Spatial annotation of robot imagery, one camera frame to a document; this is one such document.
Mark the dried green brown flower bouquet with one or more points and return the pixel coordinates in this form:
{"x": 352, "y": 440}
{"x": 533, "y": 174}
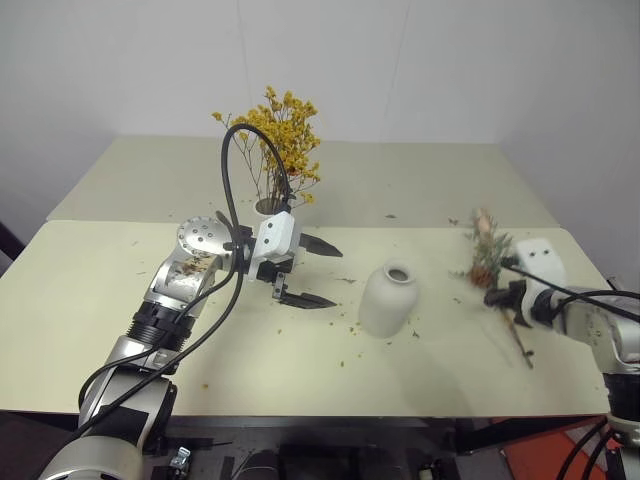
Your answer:
{"x": 482, "y": 272}

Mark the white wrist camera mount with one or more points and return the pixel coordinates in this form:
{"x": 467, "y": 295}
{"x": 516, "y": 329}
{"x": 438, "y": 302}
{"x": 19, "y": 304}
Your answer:
{"x": 542, "y": 262}
{"x": 275, "y": 237}

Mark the yellow dried flower bouquet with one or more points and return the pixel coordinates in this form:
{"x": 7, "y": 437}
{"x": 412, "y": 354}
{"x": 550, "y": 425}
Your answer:
{"x": 290, "y": 130}

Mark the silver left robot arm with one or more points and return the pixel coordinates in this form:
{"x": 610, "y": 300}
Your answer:
{"x": 170, "y": 285}

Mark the dark chair edge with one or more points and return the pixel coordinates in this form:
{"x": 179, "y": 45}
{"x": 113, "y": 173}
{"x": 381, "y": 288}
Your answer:
{"x": 7, "y": 245}

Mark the white vase holding yellow flowers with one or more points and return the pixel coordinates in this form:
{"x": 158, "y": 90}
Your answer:
{"x": 259, "y": 210}

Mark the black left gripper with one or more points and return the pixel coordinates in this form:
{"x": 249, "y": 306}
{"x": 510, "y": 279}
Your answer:
{"x": 272, "y": 274}

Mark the red orange floor mat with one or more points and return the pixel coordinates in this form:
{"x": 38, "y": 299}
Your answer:
{"x": 540, "y": 450}

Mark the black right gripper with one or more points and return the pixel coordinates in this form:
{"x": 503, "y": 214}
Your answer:
{"x": 512, "y": 296}

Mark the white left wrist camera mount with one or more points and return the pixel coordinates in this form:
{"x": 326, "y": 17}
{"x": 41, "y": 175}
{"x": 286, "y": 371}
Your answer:
{"x": 275, "y": 237}

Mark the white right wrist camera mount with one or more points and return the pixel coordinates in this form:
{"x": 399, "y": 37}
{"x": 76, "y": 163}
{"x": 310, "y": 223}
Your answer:
{"x": 542, "y": 262}

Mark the small metal clamp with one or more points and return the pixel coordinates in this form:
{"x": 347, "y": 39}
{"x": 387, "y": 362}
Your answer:
{"x": 181, "y": 457}

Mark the empty white ceramic vase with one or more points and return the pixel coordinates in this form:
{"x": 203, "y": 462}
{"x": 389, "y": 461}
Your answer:
{"x": 385, "y": 305}

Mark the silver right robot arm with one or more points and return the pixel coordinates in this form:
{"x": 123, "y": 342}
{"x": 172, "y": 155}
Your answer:
{"x": 595, "y": 320}

